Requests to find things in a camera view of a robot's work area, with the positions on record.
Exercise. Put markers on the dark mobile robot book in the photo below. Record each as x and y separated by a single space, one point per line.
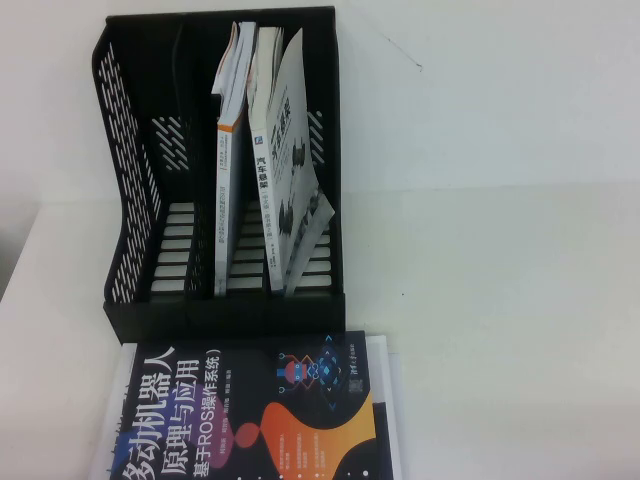
200 400

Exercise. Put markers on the white book orange spine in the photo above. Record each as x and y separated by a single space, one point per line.
224 200

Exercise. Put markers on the white car suspension book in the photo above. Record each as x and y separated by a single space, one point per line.
290 125

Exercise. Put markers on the black plastic book stand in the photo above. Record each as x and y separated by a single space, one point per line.
225 320

